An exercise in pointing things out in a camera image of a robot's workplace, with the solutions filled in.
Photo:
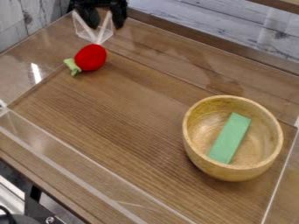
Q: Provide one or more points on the wooden bowl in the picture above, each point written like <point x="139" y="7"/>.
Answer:
<point x="262" y="144"/>

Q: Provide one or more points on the green rectangular block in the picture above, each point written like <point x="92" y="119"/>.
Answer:
<point x="230" y="138"/>

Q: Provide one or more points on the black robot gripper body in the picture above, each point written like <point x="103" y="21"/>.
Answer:
<point x="98" y="3"/>

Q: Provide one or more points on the black table leg bracket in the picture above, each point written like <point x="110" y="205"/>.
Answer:
<point x="35" y="210"/>

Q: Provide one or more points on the red plush fruit green stem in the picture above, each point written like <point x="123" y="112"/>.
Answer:
<point x="90" y="59"/>

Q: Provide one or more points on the clear acrylic tray wall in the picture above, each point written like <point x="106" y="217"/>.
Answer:
<point x="98" y="138"/>

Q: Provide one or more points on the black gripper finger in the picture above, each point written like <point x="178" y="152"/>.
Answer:
<point x="90" y="16"/>
<point x="119" y="16"/>

